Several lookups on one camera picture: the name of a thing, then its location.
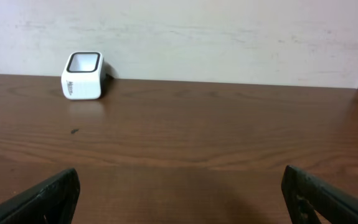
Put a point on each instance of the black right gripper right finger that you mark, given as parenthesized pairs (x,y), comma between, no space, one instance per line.
(307,196)

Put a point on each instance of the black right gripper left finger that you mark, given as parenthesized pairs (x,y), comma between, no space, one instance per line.
(52,201)

